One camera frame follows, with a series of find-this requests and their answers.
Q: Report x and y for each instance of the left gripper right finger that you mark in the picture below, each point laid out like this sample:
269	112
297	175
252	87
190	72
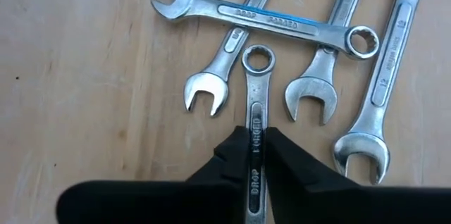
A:
352	206

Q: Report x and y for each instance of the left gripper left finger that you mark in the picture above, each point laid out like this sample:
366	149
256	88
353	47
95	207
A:
158	203

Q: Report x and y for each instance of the large chrome combination wrench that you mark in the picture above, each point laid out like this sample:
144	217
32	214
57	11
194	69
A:
387	65

